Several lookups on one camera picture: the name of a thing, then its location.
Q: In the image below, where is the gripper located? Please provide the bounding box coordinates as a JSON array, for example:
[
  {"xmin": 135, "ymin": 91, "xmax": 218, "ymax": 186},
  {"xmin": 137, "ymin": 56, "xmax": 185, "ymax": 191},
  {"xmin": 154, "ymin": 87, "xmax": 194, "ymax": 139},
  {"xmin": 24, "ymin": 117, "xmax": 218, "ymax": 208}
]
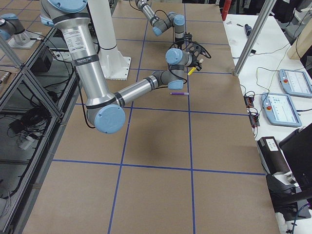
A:
[
  {"xmin": 185, "ymin": 41, "xmax": 211, "ymax": 67},
  {"xmin": 170, "ymin": 33, "xmax": 193, "ymax": 50}
]

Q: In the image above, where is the yellow highlighter pen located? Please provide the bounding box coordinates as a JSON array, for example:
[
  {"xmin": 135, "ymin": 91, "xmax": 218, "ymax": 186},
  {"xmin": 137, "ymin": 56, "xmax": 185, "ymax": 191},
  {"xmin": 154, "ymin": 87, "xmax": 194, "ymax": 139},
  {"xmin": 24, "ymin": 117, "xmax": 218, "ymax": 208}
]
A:
[{"xmin": 188, "ymin": 67, "xmax": 196, "ymax": 76}]

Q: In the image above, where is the purple highlighter pen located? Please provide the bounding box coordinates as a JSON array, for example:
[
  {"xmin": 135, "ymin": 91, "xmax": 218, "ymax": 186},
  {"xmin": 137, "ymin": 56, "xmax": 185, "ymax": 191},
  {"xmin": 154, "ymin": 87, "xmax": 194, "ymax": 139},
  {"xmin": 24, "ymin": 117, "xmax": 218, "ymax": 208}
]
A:
[{"xmin": 170, "ymin": 92, "xmax": 189, "ymax": 96}]

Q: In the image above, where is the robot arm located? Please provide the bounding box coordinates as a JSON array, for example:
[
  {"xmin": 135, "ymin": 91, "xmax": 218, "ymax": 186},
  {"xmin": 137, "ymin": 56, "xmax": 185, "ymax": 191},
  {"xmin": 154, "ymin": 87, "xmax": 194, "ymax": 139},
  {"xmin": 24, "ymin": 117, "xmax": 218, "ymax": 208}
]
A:
[
  {"xmin": 135, "ymin": 0, "xmax": 192, "ymax": 49},
  {"xmin": 41, "ymin": 0, "xmax": 210, "ymax": 134}
]

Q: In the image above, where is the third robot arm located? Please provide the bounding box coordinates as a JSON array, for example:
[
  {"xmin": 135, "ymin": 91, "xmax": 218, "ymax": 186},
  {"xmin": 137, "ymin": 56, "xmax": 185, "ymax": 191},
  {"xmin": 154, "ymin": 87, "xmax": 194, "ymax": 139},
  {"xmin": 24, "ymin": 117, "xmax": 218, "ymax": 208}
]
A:
[{"xmin": 0, "ymin": 13, "xmax": 41, "ymax": 49}]

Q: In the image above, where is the near teach pendant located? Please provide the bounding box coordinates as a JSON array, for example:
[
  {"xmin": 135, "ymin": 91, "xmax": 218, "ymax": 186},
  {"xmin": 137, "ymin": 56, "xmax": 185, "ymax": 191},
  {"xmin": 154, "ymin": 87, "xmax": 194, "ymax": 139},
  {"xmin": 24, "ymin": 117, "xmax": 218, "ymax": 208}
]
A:
[{"xmin": 261, "ymin": 93, "xmax": 302, "ymax": 127}]

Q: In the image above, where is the teach pendant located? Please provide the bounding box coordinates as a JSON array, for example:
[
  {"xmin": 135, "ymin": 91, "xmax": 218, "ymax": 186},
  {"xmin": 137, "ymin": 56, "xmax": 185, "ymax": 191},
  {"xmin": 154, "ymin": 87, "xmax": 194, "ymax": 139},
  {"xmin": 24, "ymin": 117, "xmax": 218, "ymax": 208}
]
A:
[
  {"xmin": 261, "ymin": 93, "xmax": 302, "ymax": 127},
  {"xmin": 279, "ymin": 69, "xmax": 312, "ymax": 98}
]

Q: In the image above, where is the far teach pendant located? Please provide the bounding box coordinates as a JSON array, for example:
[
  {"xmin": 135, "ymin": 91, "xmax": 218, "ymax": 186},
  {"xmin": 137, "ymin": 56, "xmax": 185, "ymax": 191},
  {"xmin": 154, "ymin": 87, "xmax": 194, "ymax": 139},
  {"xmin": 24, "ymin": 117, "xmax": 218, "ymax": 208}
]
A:
[{"xmin": 279, "ymin": 69, "xmax": 312, "ymax": 98}]

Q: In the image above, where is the dark brown box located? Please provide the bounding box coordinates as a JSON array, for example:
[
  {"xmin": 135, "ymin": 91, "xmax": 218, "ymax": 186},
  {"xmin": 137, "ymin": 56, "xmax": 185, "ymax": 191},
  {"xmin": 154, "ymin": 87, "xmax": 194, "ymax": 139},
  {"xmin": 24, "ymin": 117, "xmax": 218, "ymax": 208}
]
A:
[{"xmin": 257, "ymin": 136, "xmax": 290, "ymax": 176}]

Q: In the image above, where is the black monitor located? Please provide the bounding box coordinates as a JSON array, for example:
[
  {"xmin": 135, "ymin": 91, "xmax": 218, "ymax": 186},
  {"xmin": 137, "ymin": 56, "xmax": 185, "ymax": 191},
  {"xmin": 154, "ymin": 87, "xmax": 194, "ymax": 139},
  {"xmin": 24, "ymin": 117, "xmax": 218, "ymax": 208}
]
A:
[{"xmin": 279, "ymin": 125, "xmax": 312, "ymax": 204}]

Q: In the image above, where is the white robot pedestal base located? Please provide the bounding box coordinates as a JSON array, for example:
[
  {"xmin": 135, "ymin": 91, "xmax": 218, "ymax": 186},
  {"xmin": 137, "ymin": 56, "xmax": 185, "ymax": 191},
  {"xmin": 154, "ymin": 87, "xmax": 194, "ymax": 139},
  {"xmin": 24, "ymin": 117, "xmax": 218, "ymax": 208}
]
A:
[{"xmin": 88, "ymin": 0, "xmax": 131, "ymax": 80}]

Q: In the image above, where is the usb hub with cables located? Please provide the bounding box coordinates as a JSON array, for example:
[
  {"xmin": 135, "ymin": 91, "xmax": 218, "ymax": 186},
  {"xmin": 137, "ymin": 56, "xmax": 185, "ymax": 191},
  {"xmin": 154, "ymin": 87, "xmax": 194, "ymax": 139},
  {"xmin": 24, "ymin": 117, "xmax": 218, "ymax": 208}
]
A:
[{"xmin": 243, "ymin": 91, "xmax": 255, "ymax": 108}]

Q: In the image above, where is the aluminium frame post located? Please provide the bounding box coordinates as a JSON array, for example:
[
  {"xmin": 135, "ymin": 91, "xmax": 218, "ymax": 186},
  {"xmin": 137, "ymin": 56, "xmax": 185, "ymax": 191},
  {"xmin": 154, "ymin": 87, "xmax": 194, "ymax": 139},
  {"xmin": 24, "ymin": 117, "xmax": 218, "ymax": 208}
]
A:
[{"xmin": 233, "ymin": 0, "xmax": 276, "ymax": 77}]

